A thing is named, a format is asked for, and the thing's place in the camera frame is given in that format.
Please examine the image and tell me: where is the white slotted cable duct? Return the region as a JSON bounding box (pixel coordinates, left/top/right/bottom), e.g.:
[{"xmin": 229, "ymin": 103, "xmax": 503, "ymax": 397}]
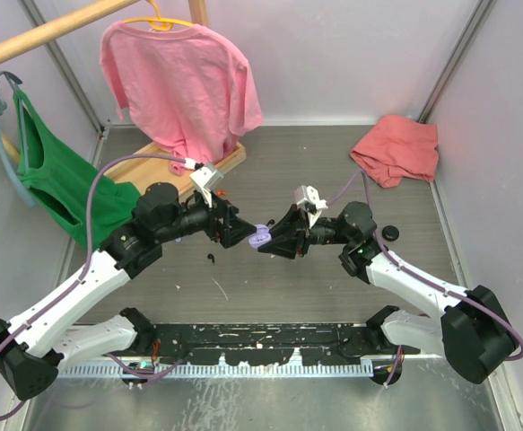
[{"xmin": 61, "ymin": 359, "xmax": 374, "ymax": 379}]

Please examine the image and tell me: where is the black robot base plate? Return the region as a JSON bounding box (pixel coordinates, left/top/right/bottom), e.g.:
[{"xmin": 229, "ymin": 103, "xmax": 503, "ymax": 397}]
[{"xmin": 103, "ymin": 321, "xmax": 401, "ymax": 367}]

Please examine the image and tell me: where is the grey-blue clothes hanger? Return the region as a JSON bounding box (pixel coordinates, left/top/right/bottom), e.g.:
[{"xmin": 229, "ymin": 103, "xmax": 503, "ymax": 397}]
[{"xmin": 0, "ymin": 70, "xmax": 36, "ymax": 207}]

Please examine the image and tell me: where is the salmon folded cloth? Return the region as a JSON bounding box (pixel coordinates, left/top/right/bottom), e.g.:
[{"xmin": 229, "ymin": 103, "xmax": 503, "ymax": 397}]
[{"xmin": 350, "ymin": 115, "xmax": 439, "ymax": 189}]

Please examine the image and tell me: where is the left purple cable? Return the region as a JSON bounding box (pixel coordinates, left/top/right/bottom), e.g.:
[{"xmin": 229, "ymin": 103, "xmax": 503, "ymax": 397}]
[{"xmin": 0, "ymin": 154, "xmax": 195, "ymax": 422}]

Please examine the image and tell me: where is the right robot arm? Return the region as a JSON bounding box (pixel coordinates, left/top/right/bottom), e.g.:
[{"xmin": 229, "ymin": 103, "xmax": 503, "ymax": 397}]
[{"xmin": 257, "ymin": 201, "xmax": 523, "ymax": 384}]

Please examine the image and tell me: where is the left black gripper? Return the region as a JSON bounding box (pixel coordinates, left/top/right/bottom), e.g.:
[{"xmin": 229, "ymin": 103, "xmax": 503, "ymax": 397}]
[{"xmin": 156, "ymin": 186, "xmax": 256, "ymax": 246}]

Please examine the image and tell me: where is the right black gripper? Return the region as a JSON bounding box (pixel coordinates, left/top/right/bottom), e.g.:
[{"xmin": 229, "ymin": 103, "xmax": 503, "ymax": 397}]
[{"xmin": 257, "ymin": 204, "xmax": 353, "ymax": 259}]

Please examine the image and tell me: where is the pink t-shirt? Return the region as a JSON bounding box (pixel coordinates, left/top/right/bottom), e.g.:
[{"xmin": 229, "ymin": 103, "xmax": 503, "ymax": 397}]
[{"xmin": 100, "ymin": 22, "xmax": 264, "ymax": 176}]

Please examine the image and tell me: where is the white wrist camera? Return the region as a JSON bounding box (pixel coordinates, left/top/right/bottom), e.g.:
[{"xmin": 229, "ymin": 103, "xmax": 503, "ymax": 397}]
[
  {"xmin": 294, "ymin": 185, "xmax": 328, "ymax": 228},
  {"xmin": 185, "ymin": 159, "xmax": 224, "ymax": 208}
]

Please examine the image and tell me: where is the orange clothes hanger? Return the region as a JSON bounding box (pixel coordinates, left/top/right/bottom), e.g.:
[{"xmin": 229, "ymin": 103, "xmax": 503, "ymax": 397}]
[{"xmin": 123, "ymin": 0, "xmax": 193, "ymax": 31}]

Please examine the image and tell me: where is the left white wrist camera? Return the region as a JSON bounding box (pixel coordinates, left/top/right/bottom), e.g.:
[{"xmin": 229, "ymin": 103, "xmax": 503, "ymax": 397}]
[{"xmin": 185, "ymin": 159, "xmax": 224, "ymax": 208}]

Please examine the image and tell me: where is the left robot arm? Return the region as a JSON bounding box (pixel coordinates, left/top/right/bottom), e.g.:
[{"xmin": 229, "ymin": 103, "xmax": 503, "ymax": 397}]
[{"xmin": 0, "ymin": 183, "xmax": 256, "ymax": 400}]

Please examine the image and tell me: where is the wooden clothes rack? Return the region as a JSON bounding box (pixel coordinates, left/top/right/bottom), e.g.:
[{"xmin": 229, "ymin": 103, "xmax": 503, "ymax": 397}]
[{"xmin": 0, "ymin": 0, "xmax": 248, "ymax": 189}]

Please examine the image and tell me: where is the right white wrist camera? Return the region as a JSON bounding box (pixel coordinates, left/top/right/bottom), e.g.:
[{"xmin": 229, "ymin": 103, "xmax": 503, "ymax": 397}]
[{"xmin": 294, "ymin": 185, "xmax": 328, "ymax": 228}]

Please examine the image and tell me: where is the green tank top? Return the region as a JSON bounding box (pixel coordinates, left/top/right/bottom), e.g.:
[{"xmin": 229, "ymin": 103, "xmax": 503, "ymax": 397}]
[{"xmin": 13, "ymin": 90, "xmax": 140, "ymax": 248}]

